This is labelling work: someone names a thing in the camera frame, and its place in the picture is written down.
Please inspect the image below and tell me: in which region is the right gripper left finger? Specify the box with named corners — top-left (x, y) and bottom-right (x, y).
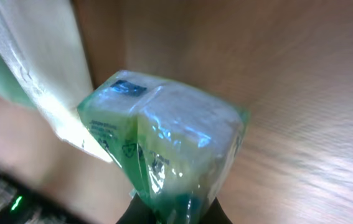
top-left (116, 194), bottom-right (156, 224)

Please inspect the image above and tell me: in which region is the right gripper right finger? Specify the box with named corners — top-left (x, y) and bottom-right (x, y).
top-left (199, 198), bottom-right (232, 224)

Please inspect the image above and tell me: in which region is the small teal tissue packet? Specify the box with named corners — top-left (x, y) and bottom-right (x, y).
top-left (77, 70), bottom-right (249, 223)

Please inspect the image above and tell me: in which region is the white tube with brown cap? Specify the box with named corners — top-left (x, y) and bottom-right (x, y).
top-left (0, 0), bottom-right (112, 162)

